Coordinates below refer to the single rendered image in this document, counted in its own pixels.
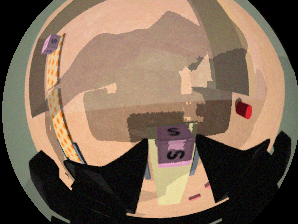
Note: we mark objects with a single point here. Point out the red cylinder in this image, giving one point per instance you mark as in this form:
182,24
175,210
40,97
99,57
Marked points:
243,109

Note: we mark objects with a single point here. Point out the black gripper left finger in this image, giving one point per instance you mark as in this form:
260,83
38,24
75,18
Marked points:
122,178

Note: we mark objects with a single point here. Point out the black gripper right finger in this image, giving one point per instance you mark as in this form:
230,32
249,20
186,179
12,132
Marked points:
225,166

